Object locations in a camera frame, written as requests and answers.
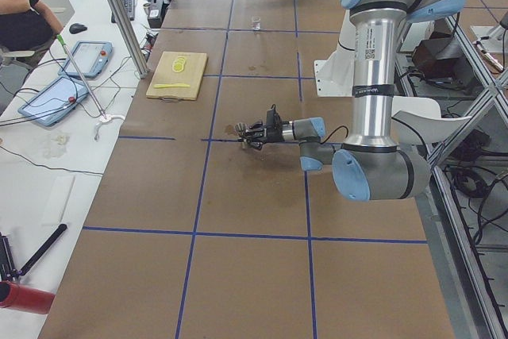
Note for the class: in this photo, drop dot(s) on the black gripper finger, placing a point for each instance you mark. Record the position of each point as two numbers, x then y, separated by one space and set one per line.
252 124
247 143

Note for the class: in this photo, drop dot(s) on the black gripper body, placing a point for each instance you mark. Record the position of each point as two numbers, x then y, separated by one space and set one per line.
274 135

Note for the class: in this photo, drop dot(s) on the clear glass cup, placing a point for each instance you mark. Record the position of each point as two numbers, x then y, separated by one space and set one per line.
256 23

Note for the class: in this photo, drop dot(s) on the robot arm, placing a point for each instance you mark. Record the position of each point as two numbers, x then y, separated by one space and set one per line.
368 165

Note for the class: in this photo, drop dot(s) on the bamboo cutting board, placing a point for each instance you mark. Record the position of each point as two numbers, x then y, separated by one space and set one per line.
192 74

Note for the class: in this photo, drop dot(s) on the yellow plastic knife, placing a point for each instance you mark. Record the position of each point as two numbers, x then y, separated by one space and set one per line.
171 85

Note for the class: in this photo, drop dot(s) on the white chair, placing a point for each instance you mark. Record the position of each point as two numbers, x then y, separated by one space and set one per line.
424 116

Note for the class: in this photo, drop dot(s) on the blue teach pendant far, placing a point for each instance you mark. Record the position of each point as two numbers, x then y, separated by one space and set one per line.
91 56

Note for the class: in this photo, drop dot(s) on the blue teach pendant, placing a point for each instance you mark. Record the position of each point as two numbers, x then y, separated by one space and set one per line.
55 101
91 56

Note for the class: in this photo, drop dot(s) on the black keyboard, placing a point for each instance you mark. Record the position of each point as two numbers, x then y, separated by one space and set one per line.
126 2

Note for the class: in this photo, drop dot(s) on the black computer mouse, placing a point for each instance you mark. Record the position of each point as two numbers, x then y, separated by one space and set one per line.
77 28

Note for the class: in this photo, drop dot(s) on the blue teach pendant near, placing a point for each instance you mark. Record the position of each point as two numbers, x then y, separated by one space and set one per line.
55 101

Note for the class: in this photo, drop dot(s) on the metal rod green tip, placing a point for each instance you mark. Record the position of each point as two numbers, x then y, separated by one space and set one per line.
103 117

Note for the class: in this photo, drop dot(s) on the seated person black shirt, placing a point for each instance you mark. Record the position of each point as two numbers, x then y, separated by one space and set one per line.
28 25

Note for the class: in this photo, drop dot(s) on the red cylinder bottle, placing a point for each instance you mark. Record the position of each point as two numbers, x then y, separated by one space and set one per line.
15 296

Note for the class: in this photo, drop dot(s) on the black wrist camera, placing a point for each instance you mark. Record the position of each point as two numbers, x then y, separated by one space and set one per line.
272 116

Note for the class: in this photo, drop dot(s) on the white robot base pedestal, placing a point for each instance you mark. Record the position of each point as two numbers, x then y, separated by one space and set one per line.
334 76

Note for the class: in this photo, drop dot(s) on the aluminium frame post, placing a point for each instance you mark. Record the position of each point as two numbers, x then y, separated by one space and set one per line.
129 37

